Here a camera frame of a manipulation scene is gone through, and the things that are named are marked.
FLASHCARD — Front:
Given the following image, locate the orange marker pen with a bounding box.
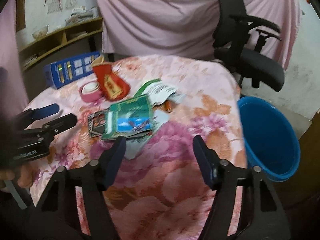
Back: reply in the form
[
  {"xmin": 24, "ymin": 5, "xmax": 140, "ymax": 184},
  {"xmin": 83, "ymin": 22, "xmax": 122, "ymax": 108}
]
[{"xmin": 163, "ymin": 100, "xmax": 172, "ymax": 113}]

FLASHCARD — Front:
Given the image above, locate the stack of papers on shelf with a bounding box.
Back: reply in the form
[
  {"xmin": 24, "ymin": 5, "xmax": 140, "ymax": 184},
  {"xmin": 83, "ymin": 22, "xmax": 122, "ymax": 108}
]
[{"xmin": 65, "ymin": 6, "xmax": 100, "ymax": 26}]

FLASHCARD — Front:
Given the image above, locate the floral pink tablecloth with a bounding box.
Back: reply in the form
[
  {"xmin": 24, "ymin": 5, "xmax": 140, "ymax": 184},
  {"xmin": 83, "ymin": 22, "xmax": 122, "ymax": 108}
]
[{"xmin": 27, "ymin": 55, "xmax": 247, "ymax": 239}]

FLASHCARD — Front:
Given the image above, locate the red paper bag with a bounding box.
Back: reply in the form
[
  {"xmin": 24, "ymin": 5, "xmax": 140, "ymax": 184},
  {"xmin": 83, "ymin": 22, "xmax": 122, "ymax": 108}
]
[{"xmin": 91, "ymin": 55, "xmax": 131, "ymax": 101}]

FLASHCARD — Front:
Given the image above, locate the pink sheet on wall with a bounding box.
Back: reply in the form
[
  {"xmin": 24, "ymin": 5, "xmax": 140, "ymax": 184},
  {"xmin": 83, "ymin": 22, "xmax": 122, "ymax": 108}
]
[{"xmin": 97, "ymin": 0, "xmax": 301, "ymax": 68}]

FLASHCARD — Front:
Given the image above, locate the blue plastic bucket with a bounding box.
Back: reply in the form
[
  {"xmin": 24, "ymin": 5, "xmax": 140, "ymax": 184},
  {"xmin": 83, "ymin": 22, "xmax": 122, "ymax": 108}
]
[{"xmin": 238, "ymin": 96, "xmax": 300, "ymax": 182}]

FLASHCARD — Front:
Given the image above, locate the black office chair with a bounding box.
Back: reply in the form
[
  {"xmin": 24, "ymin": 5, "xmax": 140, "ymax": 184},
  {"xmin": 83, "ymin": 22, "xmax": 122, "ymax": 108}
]
[{"xmin": 213, "ymin": 0, "xmax": 285, "ymax": 92}]

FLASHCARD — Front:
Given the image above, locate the wooden shelf unit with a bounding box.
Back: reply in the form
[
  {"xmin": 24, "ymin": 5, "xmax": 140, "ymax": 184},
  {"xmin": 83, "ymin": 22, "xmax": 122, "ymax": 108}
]
[{"xmin": 19, "ymin": 17, "xmax": 103, "ymax": 72}]

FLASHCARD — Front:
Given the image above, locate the green eagle snack packet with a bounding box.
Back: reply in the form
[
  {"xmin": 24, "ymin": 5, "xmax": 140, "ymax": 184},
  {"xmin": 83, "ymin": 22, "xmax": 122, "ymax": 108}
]
[{"xmin": 101, "ymin": 94, "xmax": 153, "ymax": 141}]

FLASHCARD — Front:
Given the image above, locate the white blue sachet packet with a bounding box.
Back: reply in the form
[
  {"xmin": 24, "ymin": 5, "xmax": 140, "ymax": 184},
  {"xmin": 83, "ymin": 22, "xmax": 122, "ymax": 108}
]
[{"xmin": 124, "ymin": 109, "xmax": 169, "ymax": 160}]

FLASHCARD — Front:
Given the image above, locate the white green paper packet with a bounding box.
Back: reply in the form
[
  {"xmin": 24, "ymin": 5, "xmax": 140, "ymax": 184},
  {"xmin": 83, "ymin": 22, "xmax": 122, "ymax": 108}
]
[{"xmin": 134, "ymin": 79, "xmax": 185, "ymax": 106}]

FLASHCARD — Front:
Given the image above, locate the blue cardboard box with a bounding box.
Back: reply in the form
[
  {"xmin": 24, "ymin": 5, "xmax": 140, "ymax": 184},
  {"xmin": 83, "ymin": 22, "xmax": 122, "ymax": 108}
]
[{"xmin": 43, "ymin": 51, "xmax": 100, "ymax": 89}]

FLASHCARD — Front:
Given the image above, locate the person's left hand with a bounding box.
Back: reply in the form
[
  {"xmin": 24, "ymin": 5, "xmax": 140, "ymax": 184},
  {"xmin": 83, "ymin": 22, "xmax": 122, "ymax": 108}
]
[{"xmin": 0, "ymin": 163, "xmax": 33, "ymax": 192}]

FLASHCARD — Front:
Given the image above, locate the dark patterned packet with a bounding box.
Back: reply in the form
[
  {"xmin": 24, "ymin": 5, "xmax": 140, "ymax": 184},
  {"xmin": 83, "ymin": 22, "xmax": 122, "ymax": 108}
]
[{"xmin": 87, "ymin": 110, "xmax": 108, "ymax": 138}]

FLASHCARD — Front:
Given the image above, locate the pink curtain left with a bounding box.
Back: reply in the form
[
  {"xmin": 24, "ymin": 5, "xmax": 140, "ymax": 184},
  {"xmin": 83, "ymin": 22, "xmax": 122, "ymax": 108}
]
[{"xmin": 1, "ymin": 0, "xmax": 29, "ymax": 118}]

